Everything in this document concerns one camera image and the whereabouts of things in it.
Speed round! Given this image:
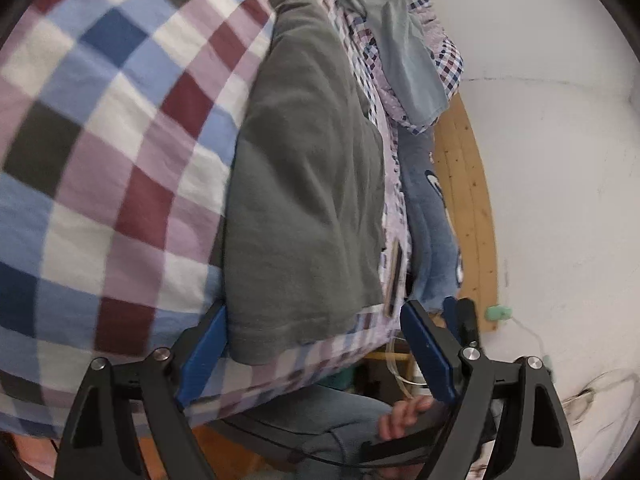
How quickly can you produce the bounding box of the wooden bed frame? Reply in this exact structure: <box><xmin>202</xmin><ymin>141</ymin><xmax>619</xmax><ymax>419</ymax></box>
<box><xmin>432</xmin><ymin>92</ymin><xmax>501</xmax><ymax>333</ymax></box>

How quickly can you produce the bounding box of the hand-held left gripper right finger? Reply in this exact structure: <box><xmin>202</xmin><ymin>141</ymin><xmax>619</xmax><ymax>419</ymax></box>
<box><xmin>399</xmin><ymin>299</ymin><xmax>581</xmax><ymax>480</ymax></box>

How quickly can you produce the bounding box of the light blue-grey garment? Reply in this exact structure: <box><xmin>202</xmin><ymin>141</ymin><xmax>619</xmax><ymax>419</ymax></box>
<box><xmin>310</xmin><ymin>0</ymin><xmax>451</xmax><ymax>128</ymax></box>

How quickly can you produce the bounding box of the large checkered bed sheet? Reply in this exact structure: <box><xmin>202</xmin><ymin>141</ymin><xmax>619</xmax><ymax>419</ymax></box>
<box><xmin>0</xmin><ymin>0</ymin><xmax>416</xmax><ymax>441</ymax></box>

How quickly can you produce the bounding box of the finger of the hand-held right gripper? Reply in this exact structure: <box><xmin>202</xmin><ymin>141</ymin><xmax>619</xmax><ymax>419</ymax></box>
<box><xmin>444</xmin><ymin>296</ymin><xmax>482</xmax><ymax>348</ymax></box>

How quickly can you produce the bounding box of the person's right hand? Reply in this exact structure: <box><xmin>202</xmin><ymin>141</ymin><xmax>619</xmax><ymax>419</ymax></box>
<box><xmin>377</xmin><ymin>395</ymin><xmax>436</xmax><ymax>442</ymax></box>

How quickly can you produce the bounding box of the blue printed blanket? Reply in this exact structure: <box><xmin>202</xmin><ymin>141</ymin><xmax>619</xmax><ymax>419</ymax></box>
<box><xmin>397</xmin><ymin>127</ymin><xmax>463</xmax><ymax>306</ymax></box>

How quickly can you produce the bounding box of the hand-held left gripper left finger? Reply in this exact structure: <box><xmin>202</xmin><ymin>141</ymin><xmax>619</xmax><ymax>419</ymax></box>
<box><xmin>52</xmin><ymin>301</ymin><xmax>231</xmax><ymax>480</ymax></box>

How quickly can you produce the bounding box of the person's jeans leg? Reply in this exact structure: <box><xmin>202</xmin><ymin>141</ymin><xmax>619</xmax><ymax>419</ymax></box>
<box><xmin>202</xmin><ymin>385</ymin><xmax>426</xmax><ymax>480</ymax></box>

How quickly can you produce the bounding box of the dark grey t-shirt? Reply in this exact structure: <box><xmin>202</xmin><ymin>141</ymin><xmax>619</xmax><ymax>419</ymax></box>
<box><xmin>220</xmin><ymin>0</ymin><xmax>386</xmax><ymax>367</ymax></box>

